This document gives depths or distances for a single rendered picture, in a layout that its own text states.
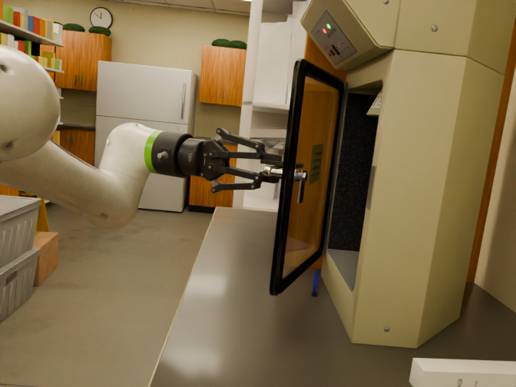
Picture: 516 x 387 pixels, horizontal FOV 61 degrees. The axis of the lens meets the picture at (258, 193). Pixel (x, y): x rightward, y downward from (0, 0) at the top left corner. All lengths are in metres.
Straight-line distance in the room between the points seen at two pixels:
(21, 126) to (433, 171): 0.56
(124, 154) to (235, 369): 0.49
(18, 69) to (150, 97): 5.19
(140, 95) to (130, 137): 4.78
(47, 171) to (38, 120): 0.27
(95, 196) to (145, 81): 4.88
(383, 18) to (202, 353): 0.56
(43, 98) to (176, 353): 0.40
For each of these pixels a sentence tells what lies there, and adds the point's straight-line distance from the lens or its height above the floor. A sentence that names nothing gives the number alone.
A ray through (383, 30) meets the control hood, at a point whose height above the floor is 1.43.
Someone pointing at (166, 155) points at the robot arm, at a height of 1.20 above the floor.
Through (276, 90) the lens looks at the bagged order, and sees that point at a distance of 2.08.
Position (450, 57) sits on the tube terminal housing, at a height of 1.41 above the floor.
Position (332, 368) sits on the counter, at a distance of 0.70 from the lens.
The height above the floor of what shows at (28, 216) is 0.57.
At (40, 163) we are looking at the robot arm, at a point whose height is 1.19.
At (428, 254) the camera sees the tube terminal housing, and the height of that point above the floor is 1.10.
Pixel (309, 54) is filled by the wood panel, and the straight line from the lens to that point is 1.06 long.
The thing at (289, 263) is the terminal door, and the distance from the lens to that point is 0.82.
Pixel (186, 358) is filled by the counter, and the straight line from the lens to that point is 0.68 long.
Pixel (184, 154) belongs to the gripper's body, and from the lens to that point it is 0.88.
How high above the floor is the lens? 1.29
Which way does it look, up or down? 9 degrees down
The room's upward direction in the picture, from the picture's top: 6 degrees clockwise
